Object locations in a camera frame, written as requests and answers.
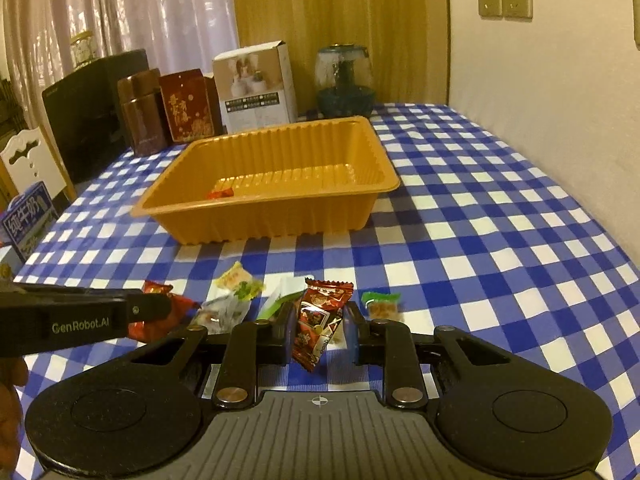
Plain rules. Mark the person's left hand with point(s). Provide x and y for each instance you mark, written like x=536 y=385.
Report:
x=9 y=400

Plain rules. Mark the blue checked tablecloth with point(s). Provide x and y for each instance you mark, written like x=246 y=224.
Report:
x=500 y=260

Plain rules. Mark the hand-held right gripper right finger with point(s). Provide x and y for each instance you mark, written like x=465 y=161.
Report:
x=352 y=335

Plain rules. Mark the blue milk carton box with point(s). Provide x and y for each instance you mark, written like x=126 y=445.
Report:
x=27 y=220

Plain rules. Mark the dark red snack packet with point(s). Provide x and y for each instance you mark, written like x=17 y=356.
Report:
x=319 y=317

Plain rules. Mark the orange plastic tray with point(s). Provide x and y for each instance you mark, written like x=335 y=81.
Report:
x=280 y=160

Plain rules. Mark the black box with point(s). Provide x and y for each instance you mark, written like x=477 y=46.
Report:
x=80 y=110

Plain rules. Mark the small red wrapped candy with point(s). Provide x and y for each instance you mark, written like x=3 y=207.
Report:
x=222 y=193

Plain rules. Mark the small lidded glass jar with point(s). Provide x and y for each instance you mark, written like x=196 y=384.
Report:
x=82 y=50

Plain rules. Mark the red printed gift box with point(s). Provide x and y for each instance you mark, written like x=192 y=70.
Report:
x=187 y=105

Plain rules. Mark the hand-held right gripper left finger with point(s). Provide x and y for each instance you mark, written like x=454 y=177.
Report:
x=287 y=334

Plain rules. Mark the clear candy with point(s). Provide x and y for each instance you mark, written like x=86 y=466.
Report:
x=222 y=312

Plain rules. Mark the white cardboard box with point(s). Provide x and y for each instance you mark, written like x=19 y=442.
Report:
x=255 y=85

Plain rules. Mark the white chair back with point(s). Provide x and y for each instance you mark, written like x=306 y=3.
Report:
x=30 y=160

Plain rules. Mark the brown canister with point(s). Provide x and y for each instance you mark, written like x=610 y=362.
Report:
x=142 y=115

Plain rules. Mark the pale sheer curtain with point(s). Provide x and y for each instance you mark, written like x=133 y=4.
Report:
x=125 y=5

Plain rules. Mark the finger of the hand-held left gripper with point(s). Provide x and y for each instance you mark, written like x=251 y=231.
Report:
x=150 y=306

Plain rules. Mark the long green and white packet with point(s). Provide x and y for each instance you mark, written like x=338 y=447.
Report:
x=280 y=295

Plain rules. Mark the yellow and green candy packet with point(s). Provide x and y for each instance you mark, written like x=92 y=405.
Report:
x=240 y=282

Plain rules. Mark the bright red snack packet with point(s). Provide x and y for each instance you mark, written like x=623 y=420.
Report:
x=180 y=312

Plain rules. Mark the green and orange snack packet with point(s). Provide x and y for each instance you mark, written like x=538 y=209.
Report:
x=382 y=306

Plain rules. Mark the glass jar with teal base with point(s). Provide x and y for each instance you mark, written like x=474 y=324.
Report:
x=345 y=80

